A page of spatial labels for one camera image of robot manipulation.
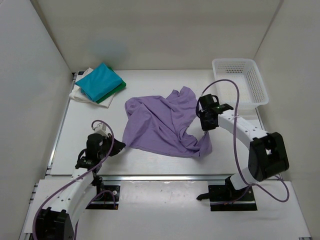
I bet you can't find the purple t shirt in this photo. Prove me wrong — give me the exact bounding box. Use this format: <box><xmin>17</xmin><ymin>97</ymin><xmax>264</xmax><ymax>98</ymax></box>
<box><xmin>122</xmin><ymin>86</ymin><xmax>212</xmax><ymax>158</ymax></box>

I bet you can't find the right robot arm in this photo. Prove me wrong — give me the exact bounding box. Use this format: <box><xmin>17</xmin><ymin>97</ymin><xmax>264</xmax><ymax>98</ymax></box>
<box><xmin>196</xmin><ymin>94</ymin><xmax>290</xmax><ymax>200</ymax></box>

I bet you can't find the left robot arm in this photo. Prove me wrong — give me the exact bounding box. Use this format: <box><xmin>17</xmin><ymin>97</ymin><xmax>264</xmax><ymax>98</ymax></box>
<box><xmin>32</xmin><ymin>133</ymin><xmax>126</xmax><ymax>240</ymax></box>

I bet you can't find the white plastic basket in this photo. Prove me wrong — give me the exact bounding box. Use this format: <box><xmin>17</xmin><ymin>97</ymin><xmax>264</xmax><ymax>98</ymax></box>
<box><xmin>212</xmin><ymin>58</ymin><xmax>269</xmax><ymax>116</ymax></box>

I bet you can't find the white folded t shirt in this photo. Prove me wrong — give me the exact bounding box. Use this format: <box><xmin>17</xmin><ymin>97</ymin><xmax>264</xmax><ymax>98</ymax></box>
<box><xmin>69</xmin><ymin>68</ymin><xmax>114</xmax><ymax>108</ymax></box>

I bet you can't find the green folded t shirt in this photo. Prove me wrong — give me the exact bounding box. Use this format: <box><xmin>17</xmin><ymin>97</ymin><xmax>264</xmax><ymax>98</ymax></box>
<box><xmin>94</xmin><ymin>63</ymin><xmax>127</xmax><ymax>104</ymax></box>

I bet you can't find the teal folded t shirt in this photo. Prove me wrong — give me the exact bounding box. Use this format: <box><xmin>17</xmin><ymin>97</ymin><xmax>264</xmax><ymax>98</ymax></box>
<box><xmin>75</xmin><ymin>63</ymin><xmax>127</xmax><ymax>104</ymax></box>

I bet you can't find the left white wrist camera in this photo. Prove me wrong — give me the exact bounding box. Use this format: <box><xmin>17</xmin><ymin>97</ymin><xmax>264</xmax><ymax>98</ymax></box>
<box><xmin>92</xmin><ymin>122</ymin><xmax>108</xmax><ymax>137</ymax></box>

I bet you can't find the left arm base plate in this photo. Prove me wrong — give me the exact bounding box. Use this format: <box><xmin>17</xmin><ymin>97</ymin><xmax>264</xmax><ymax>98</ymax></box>
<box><xmin>86</xmin><ymin>176</ymin><xmax>121</xmax><ymax>210</ymax></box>

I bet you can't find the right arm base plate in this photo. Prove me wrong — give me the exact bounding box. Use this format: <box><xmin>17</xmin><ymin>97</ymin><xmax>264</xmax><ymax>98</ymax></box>
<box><xmin>196</xmin><ymin>176</ymin><xmax>258</xmax><ymax>212</ymax></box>

